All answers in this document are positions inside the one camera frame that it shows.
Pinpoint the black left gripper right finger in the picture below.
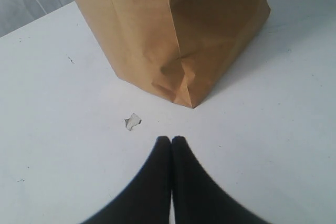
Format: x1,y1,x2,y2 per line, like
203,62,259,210
171,136,267,224

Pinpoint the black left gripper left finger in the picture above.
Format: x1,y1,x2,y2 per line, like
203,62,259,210
84,136,172,224

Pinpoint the brown paper bag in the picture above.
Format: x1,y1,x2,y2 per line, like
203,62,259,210
75,0,270,108

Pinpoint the clear plastic scrap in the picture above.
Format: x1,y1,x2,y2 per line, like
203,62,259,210
124,113,142,131

